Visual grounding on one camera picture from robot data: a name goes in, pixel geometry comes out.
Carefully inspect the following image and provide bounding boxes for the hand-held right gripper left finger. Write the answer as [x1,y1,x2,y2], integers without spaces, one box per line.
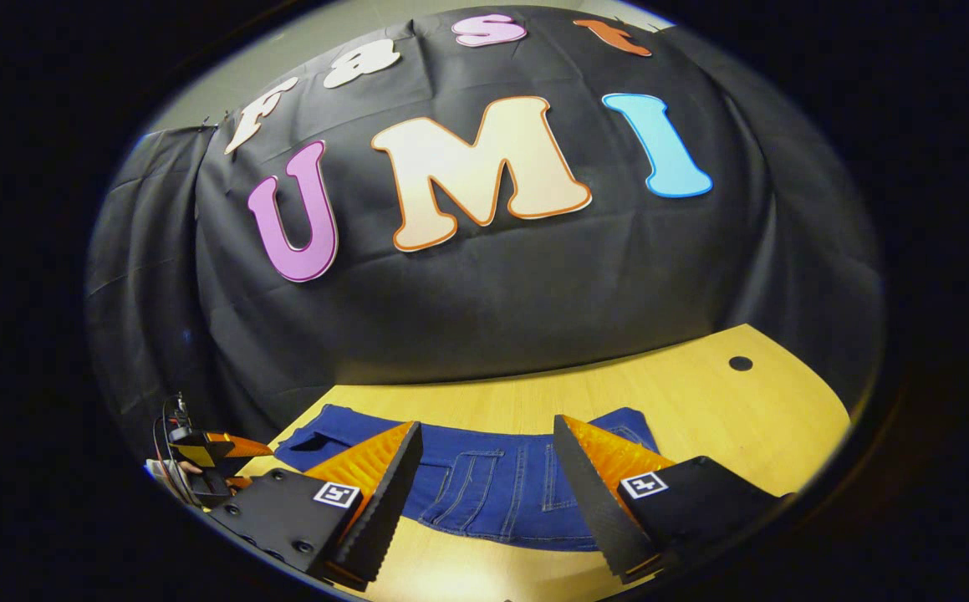
[208,421,424,591]

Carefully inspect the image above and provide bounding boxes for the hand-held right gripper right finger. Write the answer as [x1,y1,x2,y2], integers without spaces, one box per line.
[553,414,788,584]

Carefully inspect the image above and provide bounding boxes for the blue jeans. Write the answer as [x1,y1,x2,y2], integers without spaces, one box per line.
[273,405,660,553]

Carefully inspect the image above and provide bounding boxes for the black backdrop cloth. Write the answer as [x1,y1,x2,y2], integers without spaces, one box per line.
[85,7,885,469]

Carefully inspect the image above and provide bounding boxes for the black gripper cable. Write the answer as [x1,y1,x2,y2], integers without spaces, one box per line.
[152,393,201,507]

